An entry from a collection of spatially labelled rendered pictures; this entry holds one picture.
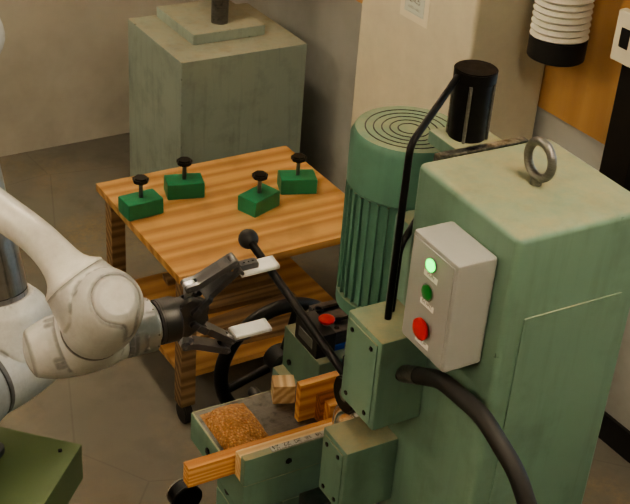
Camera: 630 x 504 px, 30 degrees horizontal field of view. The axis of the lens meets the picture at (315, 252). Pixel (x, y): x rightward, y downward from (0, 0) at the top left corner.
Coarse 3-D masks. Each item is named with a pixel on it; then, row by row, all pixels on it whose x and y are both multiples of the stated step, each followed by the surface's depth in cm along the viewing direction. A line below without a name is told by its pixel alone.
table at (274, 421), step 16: (240, 400) 211; (256, 400) 212; (192, 416) 207; (256, 416) 208; (272, 416) 208; (288, 416) 208; (192, 432) 209; (208, 432) 203; (272, 432) 204; (208, 448) 203; (320, 464) 199; (224, 480) 199; (272, 480) 195; (288, 480) 197; (304, 480) 199; (240, 496) 194; (256, 496) 195; (272, 496) 197; (288, 496) 199
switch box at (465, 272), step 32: (448, 224) 152; (416, 256) 151; (448, 256) 145; (480, 256) 146; (416, 288) 153; (448, 288) 146; (480, 288) 147; (448, 320) 148; (480, 320) 150; (448, 352) 150; (480, 352) 153
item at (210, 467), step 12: (324, 420) 202; (288, 432) 199; (252, 444) 195; (204, 456) 192; (216, 456) 192; (228, 456) 192; (192, 468) 190; (204, 468) 191; (216, 468) 192; (228, 468) 194; (192, 480) 191; (204, 480) 192
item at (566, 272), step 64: (448, 192) 153; (512, 192) 152; (576, 192) 153; (512, 256) 144; (576, 256) 148; (512, 320) 148; (576, 320) 154; (512, 384) 154; (576, 384) 161; (448, 448) 166; (576, 448) 169
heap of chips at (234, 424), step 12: (216, 408) 207; (228, 408) 205; (240, 408) 206; (204, 420) 206; (216, 420) 203; (228, 420) 202; (240, 420) 202; (252, 420) 203; (216, 432) 202; (228, 432) 201; (240, 432) 200; (252, 432) 201; (264, 432) 202; (228, 444) 199; (240, 444) 199
